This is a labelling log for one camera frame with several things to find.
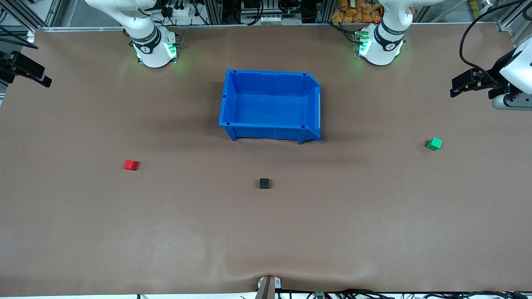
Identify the brown table mat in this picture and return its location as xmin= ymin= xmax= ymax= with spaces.
xmin=0 ymin=23 xmax=532 ymax=297

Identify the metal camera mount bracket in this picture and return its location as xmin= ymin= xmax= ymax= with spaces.
xmin=257 ymin=275 xmax=282 ymax=299

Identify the aluminium frame post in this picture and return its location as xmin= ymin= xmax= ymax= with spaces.
xmin=497 ymin=0 xmax=532 ymax=47

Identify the blue plastic storage bin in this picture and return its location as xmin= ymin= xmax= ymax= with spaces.
xmin=219 ymin=69 xmax=322 ymax=145

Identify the aluminium frame rail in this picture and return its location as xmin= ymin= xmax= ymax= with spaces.
xmin=39 ymin=24 xmax=333 ymax=32

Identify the white power strip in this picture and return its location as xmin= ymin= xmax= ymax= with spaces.
xmin=164 ymin=4 xmax=200 ymax=19

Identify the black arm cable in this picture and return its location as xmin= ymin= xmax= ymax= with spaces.
xmin=0 ymin=26 xmax=39 ymax=50
xmin=459 ymin=0 xmax=532 ymax=83

